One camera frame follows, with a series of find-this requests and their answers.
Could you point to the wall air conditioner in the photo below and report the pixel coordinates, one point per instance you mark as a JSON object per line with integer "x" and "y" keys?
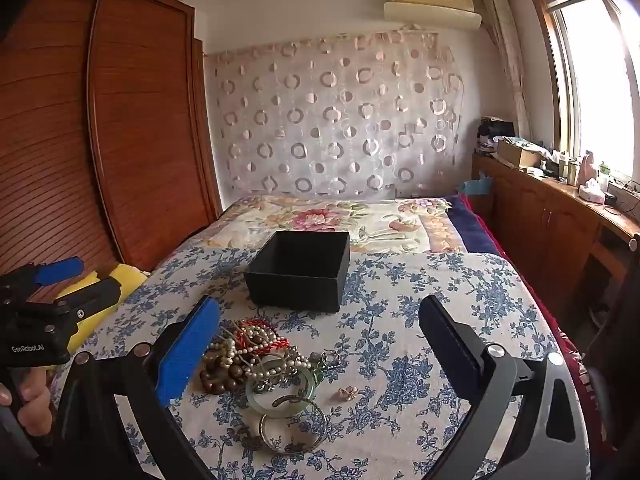
{"x": 456, "y": 14}

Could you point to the yellow plush toy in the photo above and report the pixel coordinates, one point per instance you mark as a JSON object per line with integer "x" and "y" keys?
{"x": 129, "y": 277}

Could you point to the wooden louvered wardrobe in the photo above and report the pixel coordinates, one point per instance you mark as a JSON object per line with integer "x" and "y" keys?
{"x": 105, "y": 150}

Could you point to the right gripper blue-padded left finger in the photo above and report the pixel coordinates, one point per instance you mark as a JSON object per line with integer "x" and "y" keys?
{"x": 179, "y": 362}

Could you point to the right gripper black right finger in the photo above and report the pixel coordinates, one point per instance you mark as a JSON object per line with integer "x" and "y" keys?
{"x": 475, "y": 370}

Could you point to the window with wooden frame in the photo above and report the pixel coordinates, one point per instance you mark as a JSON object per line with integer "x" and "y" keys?
{"x": 593, "y": 52}

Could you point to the wooden side cabinet counter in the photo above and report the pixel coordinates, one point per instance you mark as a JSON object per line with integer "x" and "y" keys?
{"x": 568, "y": 250}

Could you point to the black square jewelry box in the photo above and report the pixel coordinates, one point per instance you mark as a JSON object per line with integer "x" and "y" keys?
{"x": 302, "y": 271}

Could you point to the person's left hand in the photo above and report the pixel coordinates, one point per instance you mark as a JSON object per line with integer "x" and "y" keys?
{"x": 35, "y": 415}

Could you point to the pale green jade bangle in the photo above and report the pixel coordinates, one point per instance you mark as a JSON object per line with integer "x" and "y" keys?
{"x": 278, "y": 388}

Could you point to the floral quilt bedspread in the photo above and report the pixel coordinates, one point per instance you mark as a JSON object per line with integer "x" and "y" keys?
{"x": 413, "y": 226}

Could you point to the cardboard box on counter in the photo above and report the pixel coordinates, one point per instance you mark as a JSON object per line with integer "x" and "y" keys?
{"x": 516, "y": 155}

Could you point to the silver metal bangle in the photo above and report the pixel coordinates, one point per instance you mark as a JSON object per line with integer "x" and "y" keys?
{"x": 295, "y": 426}

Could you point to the circle-patterned sheer curtain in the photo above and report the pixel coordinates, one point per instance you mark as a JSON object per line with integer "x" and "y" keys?
{"x": 358, "y": 117}

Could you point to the navy blue blanket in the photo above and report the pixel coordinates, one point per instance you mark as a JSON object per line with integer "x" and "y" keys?
{"x": 472, "y": 229}

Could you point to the blue floral white cloth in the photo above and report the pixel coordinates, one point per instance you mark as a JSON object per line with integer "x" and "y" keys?
{"x": 389, "y": 407}

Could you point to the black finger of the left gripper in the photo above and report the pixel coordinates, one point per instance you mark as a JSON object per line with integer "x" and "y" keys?
{"x": 88, "y": 301}

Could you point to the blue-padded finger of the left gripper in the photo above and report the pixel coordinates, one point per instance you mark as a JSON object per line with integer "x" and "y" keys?
{"x": 34, "y": 276}

